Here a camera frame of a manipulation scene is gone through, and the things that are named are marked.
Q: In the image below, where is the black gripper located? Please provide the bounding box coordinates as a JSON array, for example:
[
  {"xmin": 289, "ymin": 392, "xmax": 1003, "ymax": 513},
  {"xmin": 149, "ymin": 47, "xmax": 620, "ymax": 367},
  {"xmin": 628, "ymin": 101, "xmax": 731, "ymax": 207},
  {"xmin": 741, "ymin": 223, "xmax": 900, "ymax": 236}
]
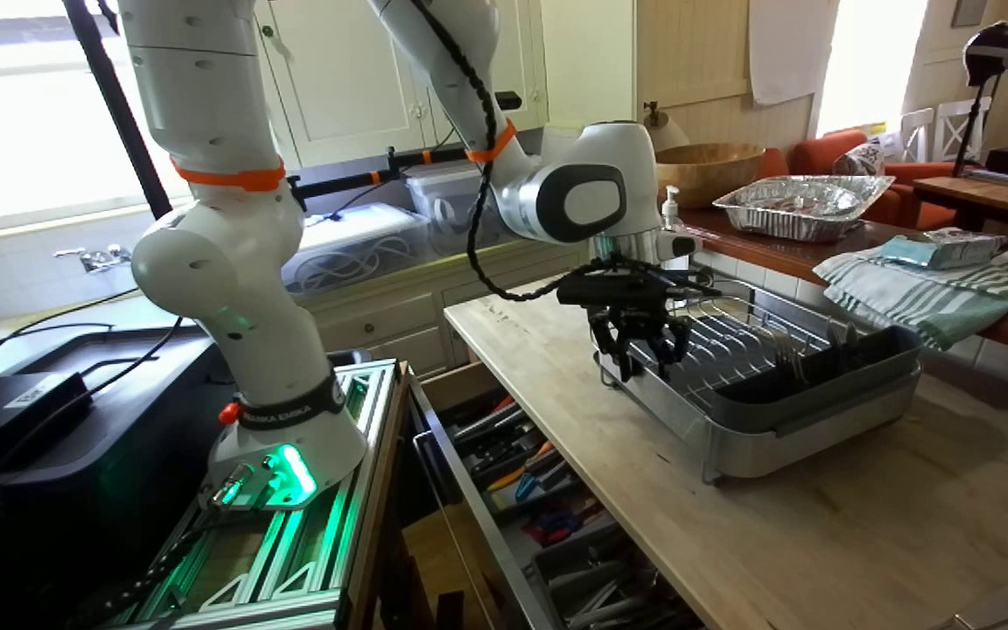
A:
[{"xmin": 555, "ymin": 258, "xmax": 698, "ymax": 387}]

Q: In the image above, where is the grey dish rack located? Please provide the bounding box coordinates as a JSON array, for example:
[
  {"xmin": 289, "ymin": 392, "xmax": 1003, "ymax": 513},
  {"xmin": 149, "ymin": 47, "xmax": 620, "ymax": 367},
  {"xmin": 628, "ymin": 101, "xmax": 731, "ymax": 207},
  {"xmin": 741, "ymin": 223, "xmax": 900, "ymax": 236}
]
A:
[{"xmin": 595, "ymin": 275, "xmax": 923, "ymax": 487}]

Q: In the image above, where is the brown wooden counter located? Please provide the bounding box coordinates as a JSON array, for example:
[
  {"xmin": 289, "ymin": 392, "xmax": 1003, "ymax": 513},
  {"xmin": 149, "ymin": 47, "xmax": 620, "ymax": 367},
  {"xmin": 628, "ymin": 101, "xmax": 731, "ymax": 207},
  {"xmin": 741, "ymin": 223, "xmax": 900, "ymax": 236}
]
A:
[{"xmin": 675, "ymin": 173, "xmax": 1008, "ymax": 362}]

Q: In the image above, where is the wooden bowl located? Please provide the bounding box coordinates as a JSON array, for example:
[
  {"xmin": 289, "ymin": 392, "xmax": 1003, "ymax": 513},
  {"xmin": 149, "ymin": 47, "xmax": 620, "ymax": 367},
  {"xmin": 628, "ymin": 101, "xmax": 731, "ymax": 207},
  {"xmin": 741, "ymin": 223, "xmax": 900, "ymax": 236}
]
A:
[{"xmin": 656, "ymin": 140, "xmax": 779, "ymax": 209}]

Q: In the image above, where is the open drawer with tools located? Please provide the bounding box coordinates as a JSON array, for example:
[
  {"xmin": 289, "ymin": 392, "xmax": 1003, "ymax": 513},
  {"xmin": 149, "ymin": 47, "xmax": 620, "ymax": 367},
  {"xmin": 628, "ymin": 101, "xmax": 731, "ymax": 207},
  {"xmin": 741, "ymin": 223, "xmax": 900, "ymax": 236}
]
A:
[{"xmin": 409, "ymin": 362, "xmax": 709, "ymax": 630}]

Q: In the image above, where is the aluminium foil tray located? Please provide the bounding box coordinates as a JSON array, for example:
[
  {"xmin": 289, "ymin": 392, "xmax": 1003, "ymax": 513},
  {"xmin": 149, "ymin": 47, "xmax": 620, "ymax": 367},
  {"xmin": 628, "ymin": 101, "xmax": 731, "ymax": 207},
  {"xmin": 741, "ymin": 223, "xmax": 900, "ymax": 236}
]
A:
[{"xmin": 710, "ymin": 173, "xmax": 900, "ymax": 247}]

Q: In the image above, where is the cream drawer cabinet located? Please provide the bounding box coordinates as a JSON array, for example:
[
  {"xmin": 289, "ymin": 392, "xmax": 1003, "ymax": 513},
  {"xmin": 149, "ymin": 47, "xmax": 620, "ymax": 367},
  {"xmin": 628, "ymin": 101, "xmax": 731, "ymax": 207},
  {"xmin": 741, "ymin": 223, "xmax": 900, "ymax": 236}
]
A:
[{"xmin": 292, "ymin": 220, "xmax": 595, "ymax": 377}]

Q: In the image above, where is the teal striped dish towel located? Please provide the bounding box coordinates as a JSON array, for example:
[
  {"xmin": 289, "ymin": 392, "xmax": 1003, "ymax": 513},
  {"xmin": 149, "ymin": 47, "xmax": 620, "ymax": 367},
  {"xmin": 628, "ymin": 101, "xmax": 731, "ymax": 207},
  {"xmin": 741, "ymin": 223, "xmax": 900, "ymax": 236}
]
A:
[{"xmin": 814, "ymin": 237, "xmax": 1008, "ymax": 349}]

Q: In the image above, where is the orange sofa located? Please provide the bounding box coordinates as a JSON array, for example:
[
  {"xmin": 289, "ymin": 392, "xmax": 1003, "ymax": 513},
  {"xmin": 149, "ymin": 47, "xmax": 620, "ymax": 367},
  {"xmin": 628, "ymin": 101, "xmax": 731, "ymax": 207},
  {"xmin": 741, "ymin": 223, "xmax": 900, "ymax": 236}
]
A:
[{"xmin": 761, "ymin": 128, "xmax": 964, "ymax": 231}]

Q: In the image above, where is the small blue folded cloth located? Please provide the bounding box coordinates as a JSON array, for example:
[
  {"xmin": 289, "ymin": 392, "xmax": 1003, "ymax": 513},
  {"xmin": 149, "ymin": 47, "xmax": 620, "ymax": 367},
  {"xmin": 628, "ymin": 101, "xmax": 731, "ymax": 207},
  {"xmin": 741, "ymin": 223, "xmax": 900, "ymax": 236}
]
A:
[{"xmin": 880, "ymin": 228, "xmax": 1008, "ymax": 275}]

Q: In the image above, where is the white hanging paper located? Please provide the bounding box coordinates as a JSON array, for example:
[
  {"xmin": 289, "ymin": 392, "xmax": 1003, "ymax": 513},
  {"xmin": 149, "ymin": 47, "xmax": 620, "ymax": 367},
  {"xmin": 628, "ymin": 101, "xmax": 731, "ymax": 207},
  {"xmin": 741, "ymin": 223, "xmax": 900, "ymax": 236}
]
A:
[{"xmin": 746, "ymin": 0, "xmax": 844, "ymax": 109}]

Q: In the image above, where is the black bar with orange clamps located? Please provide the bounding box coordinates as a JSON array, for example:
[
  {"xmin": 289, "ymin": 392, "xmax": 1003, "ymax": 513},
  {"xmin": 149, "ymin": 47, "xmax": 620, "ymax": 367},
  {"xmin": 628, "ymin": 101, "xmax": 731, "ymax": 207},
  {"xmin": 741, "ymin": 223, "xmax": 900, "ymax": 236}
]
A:
[{"xmin": 292, "ymin": 140, "xmax": 480, "ymax": 205}]

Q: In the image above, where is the black lamp on stand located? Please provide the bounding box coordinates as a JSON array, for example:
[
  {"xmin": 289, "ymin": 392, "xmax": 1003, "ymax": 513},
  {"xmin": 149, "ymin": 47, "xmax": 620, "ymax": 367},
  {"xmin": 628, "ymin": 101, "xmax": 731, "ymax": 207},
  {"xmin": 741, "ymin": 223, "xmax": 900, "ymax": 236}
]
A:
[{"xmin": 954, "ymin": 18, "xmax": 1008, "ymax": 180}]

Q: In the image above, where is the black tripod pole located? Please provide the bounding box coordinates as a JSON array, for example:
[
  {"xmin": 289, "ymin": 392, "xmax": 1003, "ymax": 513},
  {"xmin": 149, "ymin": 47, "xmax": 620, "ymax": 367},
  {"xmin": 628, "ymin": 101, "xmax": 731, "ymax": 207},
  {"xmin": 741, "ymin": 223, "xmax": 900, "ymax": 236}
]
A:
[{"xmin": 59, "ymin": 0, "xmax": 177, "ymax": 220}]

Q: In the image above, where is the large black cabinet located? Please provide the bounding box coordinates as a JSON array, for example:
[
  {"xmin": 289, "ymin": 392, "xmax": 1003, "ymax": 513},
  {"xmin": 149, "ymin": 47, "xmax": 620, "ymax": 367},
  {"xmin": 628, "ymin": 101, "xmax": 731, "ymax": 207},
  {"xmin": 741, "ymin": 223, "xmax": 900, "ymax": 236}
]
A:
[{"xmin": 0, "ymin": 327, "xmax": 238, "ymax": 630}]

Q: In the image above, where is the flat black box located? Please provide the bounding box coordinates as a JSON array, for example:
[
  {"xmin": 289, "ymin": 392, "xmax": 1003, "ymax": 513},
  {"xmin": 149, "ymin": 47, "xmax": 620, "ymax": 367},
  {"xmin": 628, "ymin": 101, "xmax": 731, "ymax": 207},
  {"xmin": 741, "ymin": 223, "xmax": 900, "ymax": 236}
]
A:
[{"xmin": 0, "ymin": 364, "xmax": 100, "ymax": 476}]

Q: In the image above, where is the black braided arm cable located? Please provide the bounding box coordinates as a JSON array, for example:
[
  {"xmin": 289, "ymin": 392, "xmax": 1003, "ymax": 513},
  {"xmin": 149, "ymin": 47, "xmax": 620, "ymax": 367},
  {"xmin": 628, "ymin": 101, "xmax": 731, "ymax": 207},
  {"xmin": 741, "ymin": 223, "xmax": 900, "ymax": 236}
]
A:
[{"xmin": 409, "ymin": 0, "xmax": 602, "ymax": 310}]

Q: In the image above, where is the aluminium frame robot mount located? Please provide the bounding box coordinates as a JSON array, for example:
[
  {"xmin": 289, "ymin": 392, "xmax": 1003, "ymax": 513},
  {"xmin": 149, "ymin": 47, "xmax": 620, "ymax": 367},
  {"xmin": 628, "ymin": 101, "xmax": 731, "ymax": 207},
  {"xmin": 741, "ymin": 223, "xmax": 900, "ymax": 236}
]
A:
[{"xmin": 95, "ymin": 355, "xmax": 413, "ymax": 630}]

